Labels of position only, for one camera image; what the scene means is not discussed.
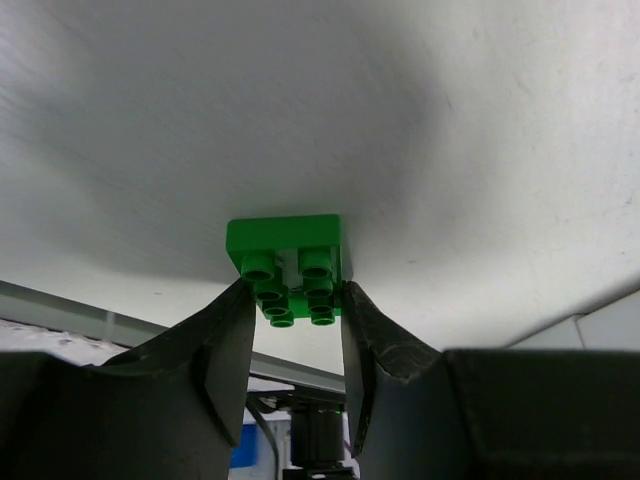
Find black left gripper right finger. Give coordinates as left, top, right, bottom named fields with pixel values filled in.
left=341, top=281, right=639, bottom=479

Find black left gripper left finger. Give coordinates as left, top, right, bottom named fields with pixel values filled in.
left=1, top=282, right=256, bottom=479

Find green 2x4 lego plate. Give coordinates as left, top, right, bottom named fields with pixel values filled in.
left=225, top=214, right=342, bottom=328

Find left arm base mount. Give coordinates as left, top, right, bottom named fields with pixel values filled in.
left=229, top=387, right=358, bottom=479

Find aluminium table edge rail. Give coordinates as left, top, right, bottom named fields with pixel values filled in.
left=1, top=281, right=345, bottom=393

